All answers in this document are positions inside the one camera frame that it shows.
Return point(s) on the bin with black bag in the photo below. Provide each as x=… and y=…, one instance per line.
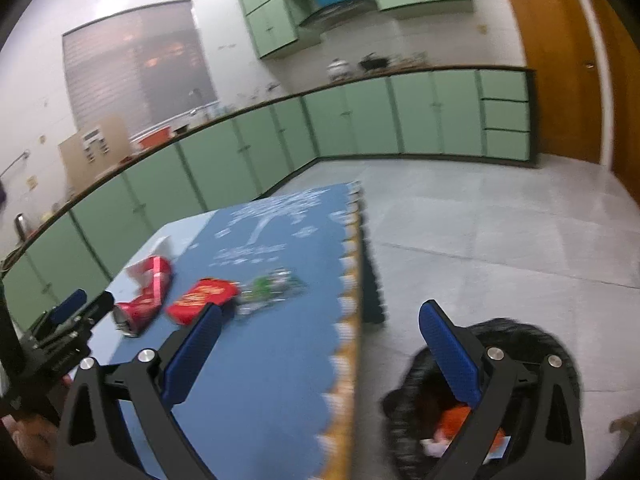
x=400, y=410

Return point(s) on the grey window blind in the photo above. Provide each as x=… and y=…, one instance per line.
x=135, y=60

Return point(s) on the wooden folding table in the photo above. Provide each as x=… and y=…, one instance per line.
x=350, y=360

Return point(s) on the white cooking pot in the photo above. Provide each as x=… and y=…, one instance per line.
x=337, y=70

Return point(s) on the red snack packet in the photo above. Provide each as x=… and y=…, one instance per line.
x=200, y=297

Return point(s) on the black range hood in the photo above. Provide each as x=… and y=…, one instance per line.
x=335, y=14

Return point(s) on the metal kettle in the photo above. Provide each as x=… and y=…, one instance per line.
x=21, y=226

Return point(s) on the black wok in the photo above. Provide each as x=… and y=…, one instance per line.
x=374, y=63

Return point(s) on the metal towel rail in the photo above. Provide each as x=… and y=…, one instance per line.
x=15, y=164

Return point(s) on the crushed red soda can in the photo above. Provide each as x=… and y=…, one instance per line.
x=145, y=305

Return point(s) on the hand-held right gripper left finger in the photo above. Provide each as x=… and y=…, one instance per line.
x=192, y=355

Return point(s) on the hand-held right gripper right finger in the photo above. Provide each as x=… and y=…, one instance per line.
x=447, y=360

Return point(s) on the large orange foam fruit net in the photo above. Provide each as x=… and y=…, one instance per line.
x=457, y=422

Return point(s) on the green base cabinets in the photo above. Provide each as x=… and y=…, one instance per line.
x=415, y=110

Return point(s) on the clear green print wrapper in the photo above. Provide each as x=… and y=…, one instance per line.
x=270, y=290

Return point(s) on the red basin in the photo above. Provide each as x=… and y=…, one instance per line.
x=152, y=139

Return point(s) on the wooden stool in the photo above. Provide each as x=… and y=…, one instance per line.
x=622, y=422

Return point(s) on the blue tree print tablecloth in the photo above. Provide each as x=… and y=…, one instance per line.
x=280, y=350

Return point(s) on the person's left hand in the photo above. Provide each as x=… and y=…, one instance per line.
x=35, y=445

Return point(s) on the cardboard box on counter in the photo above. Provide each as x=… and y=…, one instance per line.
x=117, y=135

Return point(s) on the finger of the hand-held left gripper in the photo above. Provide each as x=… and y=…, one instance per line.
x=67, y=305
x=97, y=307

